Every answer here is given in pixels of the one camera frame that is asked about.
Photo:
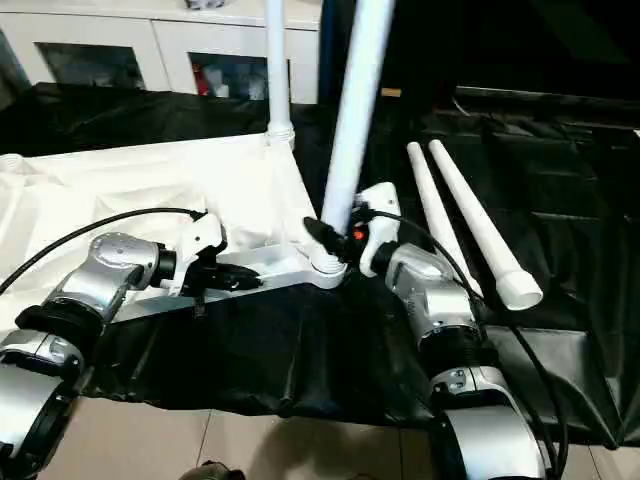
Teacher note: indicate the white plastic table leg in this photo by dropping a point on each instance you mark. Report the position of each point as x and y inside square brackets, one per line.
[277, 60]
[435, 200]
[480, 215]
[355, 100]

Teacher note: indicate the white plastic table top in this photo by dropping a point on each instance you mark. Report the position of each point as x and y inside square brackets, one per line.
[100, 175]

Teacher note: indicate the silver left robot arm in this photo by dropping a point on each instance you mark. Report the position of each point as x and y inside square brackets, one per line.
[90, 285]

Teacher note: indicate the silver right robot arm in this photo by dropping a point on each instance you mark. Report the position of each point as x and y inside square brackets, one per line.
[440, 310]

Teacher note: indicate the black glossy mat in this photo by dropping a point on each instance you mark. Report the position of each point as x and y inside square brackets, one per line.
[250, 340]

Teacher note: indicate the small yellow label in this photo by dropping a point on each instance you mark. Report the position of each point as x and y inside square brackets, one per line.
[392, 93]

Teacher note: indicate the small red box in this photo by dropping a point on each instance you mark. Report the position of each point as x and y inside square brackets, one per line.
[201, 80]

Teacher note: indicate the grey robot torso front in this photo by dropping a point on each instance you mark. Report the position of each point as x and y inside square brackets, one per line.
[212, 471]

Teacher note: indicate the white sideboard with glass doors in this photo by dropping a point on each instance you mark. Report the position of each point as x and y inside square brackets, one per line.
[165, 35]

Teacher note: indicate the dark patterned ornament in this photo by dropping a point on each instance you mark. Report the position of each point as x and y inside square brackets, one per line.
[202, 4]

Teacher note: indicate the grey curtain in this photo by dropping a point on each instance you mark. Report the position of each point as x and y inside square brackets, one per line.
[12, 65]

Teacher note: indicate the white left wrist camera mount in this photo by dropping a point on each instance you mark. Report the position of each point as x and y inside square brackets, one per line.
[200, 235]

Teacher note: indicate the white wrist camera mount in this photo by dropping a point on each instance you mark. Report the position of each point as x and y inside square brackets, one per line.
[200, 235]
[382, 200]

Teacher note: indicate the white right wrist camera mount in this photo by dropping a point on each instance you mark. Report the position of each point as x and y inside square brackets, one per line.
[382, 200]

